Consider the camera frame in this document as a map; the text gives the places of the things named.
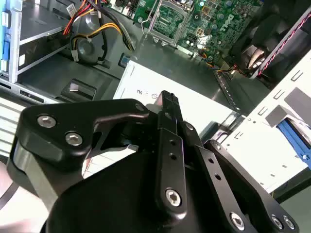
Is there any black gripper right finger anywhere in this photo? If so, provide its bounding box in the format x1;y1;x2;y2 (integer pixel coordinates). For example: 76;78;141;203
171;93;301;233

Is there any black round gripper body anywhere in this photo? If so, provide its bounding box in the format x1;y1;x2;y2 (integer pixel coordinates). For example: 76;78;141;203
45;117;225;233

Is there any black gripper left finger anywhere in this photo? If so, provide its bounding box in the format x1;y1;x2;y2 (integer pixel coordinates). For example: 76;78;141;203
6;89;188;216

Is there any hard disk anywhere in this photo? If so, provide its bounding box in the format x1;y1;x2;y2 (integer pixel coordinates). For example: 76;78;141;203
276;118;311;170

